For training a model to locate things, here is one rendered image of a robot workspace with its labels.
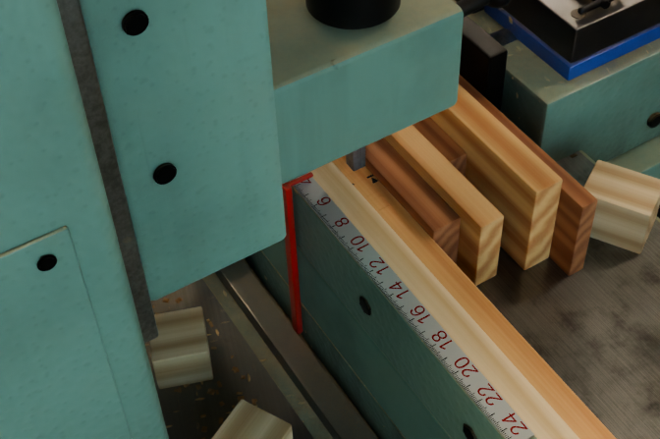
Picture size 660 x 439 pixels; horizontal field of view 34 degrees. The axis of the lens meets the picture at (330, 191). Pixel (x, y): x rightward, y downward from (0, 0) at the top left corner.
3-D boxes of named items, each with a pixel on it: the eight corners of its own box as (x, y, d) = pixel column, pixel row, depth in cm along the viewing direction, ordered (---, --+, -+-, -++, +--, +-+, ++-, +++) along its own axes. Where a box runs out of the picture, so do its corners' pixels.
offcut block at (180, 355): (158, 390, 75) (151, 361, 72) (153, 344, 77) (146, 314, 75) (214, 379, 75) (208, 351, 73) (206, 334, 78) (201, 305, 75)
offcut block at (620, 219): (572, 231, 70) (579, 192, 67) (589, 197, 72) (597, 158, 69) (639, 254, 69) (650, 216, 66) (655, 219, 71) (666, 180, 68)
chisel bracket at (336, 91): (458, 125, 65) (467, 8, 59) (250, 221, 60) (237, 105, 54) (388, 58, 69) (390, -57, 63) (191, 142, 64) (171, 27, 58)
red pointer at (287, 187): (323, 322, 76) (315, 177, 66) (298, 335, 76) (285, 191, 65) (317, 314, 77) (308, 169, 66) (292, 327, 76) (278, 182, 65)
